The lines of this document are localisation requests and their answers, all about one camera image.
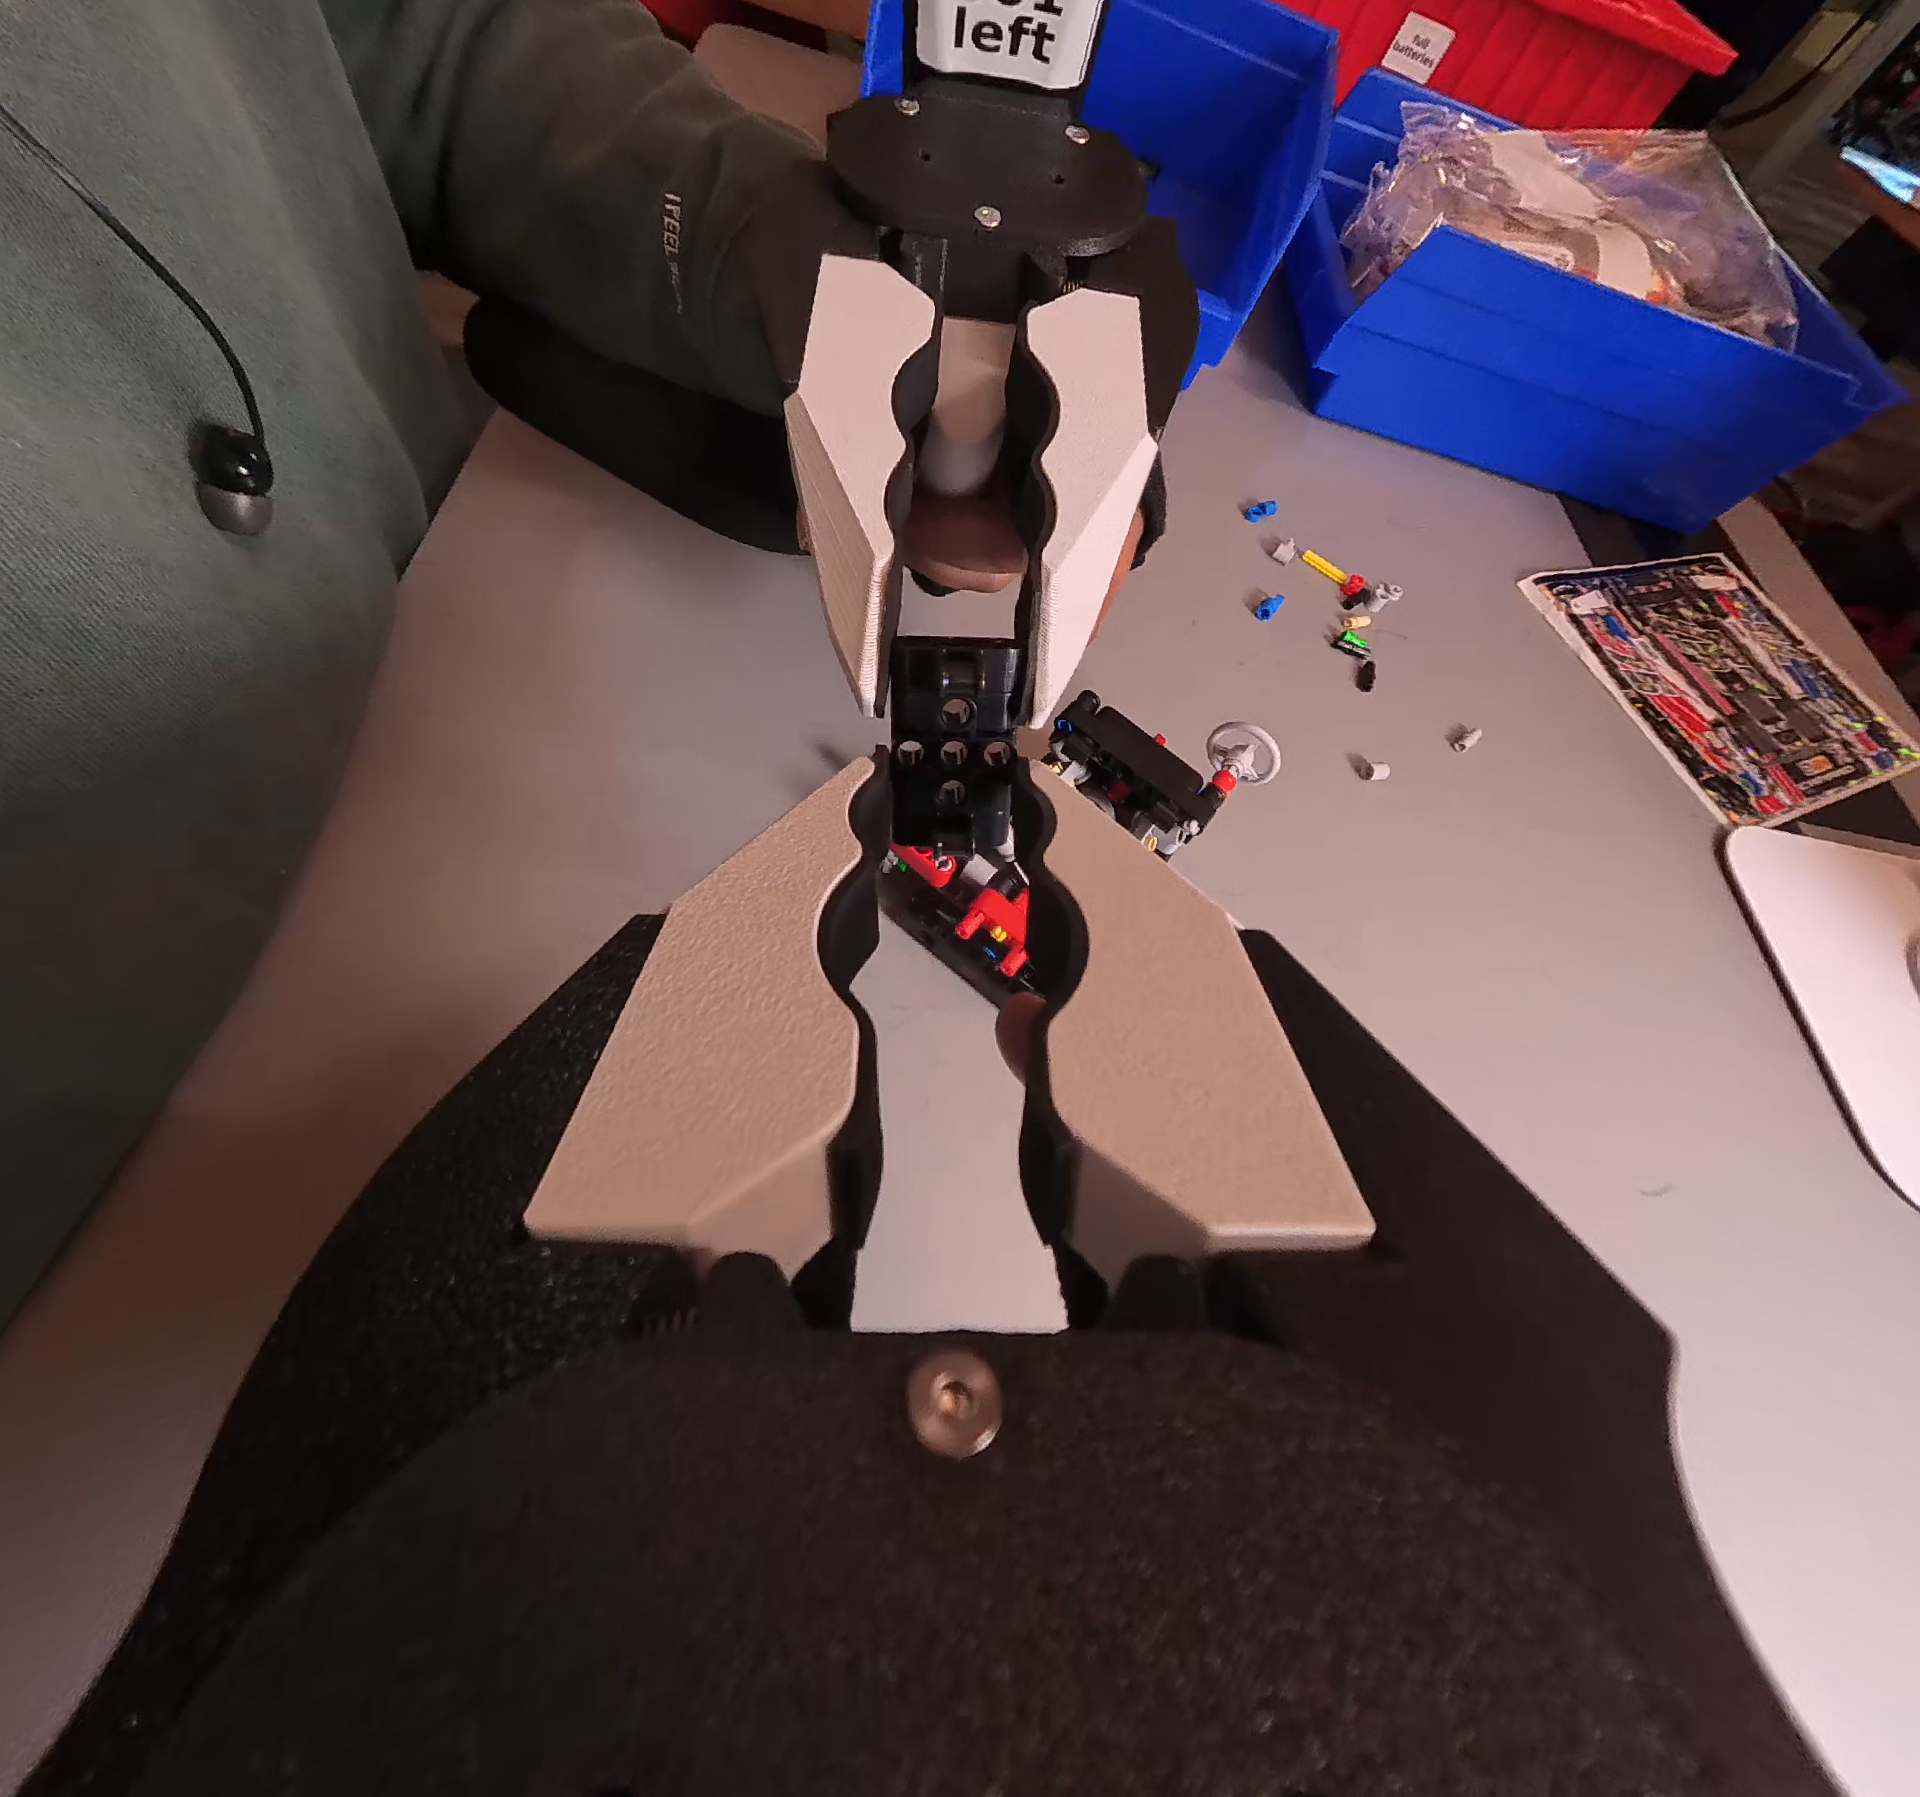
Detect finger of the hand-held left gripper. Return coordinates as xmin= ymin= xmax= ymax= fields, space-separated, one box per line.
xmin=780 ymin=252 xmax=943 ymax=718
xmin=1017 ymin=291 xmax=1168 ymax=712

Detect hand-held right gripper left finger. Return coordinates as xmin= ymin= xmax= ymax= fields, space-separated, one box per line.
xmin=521 ymin=754 xmax=888 ymax=1286

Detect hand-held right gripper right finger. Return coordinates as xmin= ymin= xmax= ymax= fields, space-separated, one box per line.
xmin=1021 ymin=762 xmax=1380 ymax=1271

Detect lego car model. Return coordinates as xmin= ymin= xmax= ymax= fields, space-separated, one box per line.
xmin=882 ymin=692 xmax=1287 ymax=1001

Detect person's left forearm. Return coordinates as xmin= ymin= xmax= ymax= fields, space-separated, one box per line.
xmin=270 ymin=0 xmax=845 ymax=415

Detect cluster of small lego pieces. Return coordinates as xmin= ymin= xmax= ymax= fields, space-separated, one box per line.
xmin=1239 ymin=495 xmax=1408 ymax=696

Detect lego sticker sheet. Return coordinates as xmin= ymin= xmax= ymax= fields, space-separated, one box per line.
xmin=1520 ymin=550 xmax=1920 ymax=831

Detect person's left hand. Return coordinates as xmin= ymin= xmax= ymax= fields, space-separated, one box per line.
xmin=900 ymin=483 xmax=1042 ymax=598

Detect small blue bin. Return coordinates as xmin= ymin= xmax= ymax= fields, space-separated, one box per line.
xmin=858 ymin=0 xmax=1340 ymax=374

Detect large blue bin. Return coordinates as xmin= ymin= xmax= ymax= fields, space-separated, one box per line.
xmin=1287 ymin=66 xmax=1909 ymax=535

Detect clear plastic parts bags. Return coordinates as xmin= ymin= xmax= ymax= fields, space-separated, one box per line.
xmin=1339 ymin=100 xmax=1801 ymax=353

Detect black drawstring cord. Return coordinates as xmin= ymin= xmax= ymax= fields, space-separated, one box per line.
xmin=0 ymin=102 xmax=279 ymax=538

